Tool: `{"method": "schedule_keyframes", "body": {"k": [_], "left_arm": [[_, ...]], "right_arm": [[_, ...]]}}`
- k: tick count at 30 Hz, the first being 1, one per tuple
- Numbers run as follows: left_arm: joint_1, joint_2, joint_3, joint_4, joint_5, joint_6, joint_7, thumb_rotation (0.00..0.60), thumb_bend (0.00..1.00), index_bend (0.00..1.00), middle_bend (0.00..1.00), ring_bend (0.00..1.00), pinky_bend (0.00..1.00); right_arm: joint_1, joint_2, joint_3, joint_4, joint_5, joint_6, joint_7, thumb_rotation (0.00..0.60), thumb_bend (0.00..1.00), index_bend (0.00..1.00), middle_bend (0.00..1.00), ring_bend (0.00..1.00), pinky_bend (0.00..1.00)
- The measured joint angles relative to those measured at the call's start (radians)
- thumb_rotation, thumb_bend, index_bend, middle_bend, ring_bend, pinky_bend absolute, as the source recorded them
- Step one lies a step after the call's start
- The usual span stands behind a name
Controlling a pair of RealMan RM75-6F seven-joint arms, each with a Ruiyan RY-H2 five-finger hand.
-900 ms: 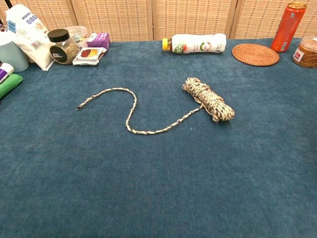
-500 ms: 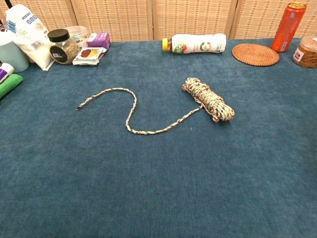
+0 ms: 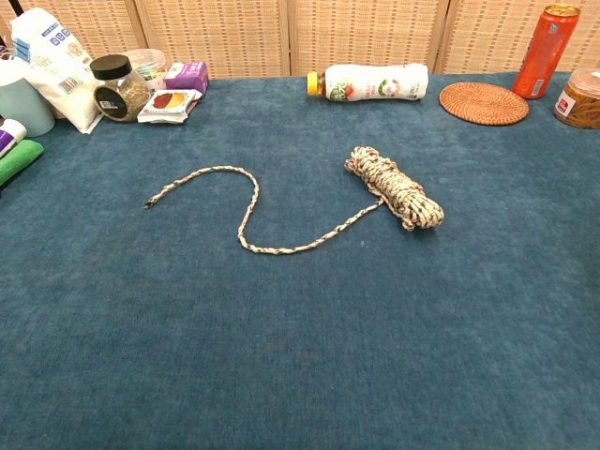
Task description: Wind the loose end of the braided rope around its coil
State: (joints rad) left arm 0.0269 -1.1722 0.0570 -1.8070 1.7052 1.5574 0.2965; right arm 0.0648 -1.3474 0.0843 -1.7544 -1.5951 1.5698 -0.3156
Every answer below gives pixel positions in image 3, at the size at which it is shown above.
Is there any white plastic bottle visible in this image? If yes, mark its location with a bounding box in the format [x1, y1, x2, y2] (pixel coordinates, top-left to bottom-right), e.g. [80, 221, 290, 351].
[307, 63, 430, 102]

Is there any blue table cloth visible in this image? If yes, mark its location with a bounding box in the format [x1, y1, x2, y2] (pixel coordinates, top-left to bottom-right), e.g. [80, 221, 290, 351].
[0, 72, 600, 450]

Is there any woven bamboo folding screen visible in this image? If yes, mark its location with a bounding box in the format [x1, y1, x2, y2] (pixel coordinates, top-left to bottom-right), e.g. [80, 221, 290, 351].
[0, 0, 600, 81]

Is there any small purple box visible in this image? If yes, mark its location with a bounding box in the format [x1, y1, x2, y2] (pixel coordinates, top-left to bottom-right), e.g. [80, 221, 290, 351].
[163, 60, 210, 98]

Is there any round woven rattan coaster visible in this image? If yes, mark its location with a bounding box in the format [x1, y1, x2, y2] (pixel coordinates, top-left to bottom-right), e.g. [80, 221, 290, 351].
[438, 82, 530, 127]

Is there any green folded cloth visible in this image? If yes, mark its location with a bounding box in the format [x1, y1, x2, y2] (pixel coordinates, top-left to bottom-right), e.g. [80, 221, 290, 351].
[0, 139, 45, 188]

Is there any clear round plastic tub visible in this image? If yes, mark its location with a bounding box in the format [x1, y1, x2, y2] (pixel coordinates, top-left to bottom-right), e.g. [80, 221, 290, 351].
[125, 48, 167, 93]

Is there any clear jar of rubber bands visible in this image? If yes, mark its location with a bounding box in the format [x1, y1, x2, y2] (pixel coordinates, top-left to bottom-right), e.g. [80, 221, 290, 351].
[553, 67, 600, 130]

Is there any pale teal cup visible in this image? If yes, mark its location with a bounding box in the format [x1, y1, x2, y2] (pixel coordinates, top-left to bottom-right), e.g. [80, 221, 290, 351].
[0, 60, 56, 138]

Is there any white printed plastic bag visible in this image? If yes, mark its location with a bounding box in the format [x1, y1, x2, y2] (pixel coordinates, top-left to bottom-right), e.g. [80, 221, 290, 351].
[9, 7, 105, 135]

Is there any orange can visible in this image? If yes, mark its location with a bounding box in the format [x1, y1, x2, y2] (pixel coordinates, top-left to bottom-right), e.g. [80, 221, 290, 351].
[511, 4, 582, 100]

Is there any purple white toothpaste tube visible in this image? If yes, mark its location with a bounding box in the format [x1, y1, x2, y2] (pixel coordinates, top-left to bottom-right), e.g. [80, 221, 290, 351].
[0, 118, 28, 159]

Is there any beige brown braided rope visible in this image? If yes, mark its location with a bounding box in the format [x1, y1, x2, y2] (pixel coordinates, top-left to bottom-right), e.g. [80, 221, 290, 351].
[142, 145, 445, 256]

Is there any glass jar black lid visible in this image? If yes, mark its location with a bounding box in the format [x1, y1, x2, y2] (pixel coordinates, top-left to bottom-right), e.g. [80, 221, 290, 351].
[89, 53, 152, 124]

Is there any white snack packet red print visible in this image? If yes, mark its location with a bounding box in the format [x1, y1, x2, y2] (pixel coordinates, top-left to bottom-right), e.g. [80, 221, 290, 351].
[137, 88, 203, 126]

